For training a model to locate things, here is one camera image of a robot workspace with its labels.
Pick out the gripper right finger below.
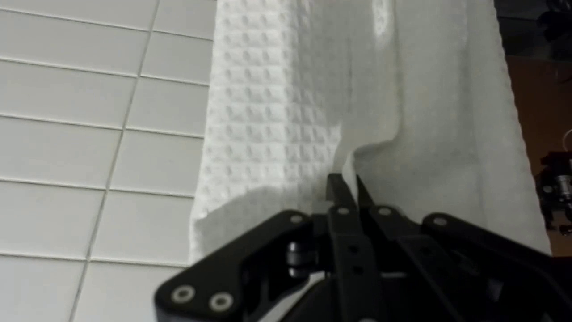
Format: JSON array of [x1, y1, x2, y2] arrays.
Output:
[[356, 175, 572, 322]]

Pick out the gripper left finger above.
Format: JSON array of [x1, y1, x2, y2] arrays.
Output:
[[154, 174, 377, 322]]

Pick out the white waffle shower curtain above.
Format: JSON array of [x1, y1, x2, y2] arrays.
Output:
[[189, 0, 552, 265]]

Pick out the camera on tripod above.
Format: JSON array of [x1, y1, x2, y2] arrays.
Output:
[[535, 151, 572, 237]]

